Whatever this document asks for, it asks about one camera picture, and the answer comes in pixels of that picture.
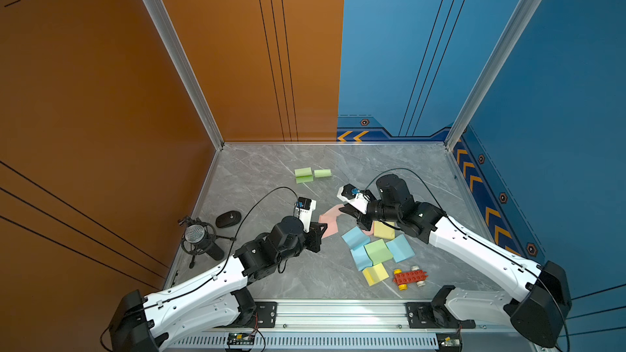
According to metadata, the pink fanned memo pad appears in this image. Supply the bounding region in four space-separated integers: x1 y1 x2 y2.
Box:
319 213 338 239

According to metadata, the yellow memo pad front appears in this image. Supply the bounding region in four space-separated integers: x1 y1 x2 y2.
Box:
362 263 390 286

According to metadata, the black microphone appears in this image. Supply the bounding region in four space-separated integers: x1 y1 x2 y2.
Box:
178 216 236 269

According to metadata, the left circuit board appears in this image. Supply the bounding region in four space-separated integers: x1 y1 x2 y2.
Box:
227 332 256 347

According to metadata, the blue memo pad lower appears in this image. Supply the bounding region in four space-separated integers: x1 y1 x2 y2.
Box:
350 245 373 271

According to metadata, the blue memo pad upper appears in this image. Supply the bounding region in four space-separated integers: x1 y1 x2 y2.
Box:
342 227 370 250

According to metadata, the circuit board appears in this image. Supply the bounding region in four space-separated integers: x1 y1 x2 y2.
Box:
436 333 463 352
227 332 256 347

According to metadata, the torn green memo page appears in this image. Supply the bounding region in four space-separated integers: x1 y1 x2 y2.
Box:
314 169 333 179

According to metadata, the right circuit board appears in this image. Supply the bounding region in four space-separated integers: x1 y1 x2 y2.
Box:
436 333 463 352

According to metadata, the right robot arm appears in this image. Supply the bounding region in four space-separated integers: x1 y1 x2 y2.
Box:
337 174 572 348

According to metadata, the black computer mouse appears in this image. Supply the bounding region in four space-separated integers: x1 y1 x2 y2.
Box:
215 210 242 229

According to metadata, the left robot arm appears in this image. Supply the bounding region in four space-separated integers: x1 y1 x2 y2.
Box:
105 216 328 351

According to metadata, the blue memo pad right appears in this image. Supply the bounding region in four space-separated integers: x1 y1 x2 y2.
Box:
386 235 415 263

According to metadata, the blue memo pad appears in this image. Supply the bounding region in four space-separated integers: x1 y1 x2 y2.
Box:
350 245 373 271
342 227 370 250
386 235 415 263

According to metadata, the aluminium front rail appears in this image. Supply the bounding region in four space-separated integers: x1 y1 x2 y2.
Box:
168 299 540 351

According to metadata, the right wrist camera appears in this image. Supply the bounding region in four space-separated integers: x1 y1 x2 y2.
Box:
337 184 370 207

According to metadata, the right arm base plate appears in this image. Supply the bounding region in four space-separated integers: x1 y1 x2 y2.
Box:
404 301 476 330

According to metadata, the yellow memo pad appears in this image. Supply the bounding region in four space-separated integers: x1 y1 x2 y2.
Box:
362 263 390 286
373 221 396 241

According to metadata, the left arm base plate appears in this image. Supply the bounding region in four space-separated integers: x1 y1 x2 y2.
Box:
246 301 278 329

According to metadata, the green memo pad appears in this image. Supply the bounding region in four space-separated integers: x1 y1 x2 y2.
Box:
365 240 394 266
294 167 315 184

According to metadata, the red toy car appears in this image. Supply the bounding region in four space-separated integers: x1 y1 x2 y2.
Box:
393 266 428 291

